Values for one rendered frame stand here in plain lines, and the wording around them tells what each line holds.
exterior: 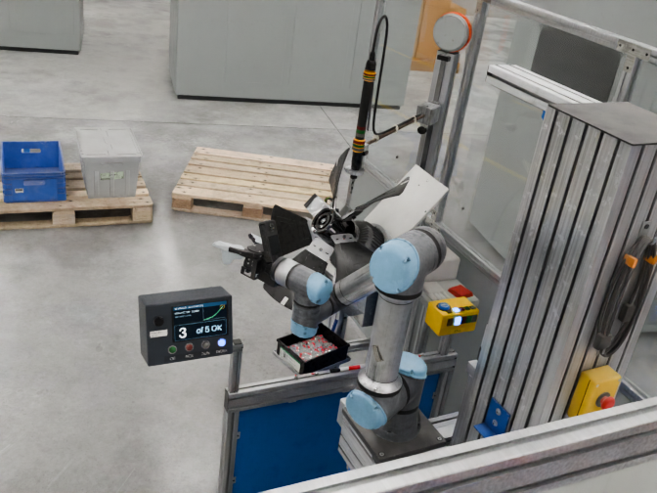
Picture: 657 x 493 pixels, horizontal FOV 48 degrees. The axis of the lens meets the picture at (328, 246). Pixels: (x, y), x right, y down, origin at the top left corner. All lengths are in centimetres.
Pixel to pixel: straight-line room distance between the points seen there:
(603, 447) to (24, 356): 360
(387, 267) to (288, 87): 665
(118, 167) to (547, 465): 479
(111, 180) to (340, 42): 371
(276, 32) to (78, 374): 501
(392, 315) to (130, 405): 220
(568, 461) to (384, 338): 112
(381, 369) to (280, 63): 652
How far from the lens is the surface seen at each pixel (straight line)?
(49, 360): 409
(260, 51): 811
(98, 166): 532
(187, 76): 809
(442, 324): 267
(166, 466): 347
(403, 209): 302
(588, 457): 77
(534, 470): 73
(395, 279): 170
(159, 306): 218
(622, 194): 160
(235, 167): 608
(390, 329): 180
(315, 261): 283
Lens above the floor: 244
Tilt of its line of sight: 27 degrees down
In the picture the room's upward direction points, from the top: 8 degrees clockwise
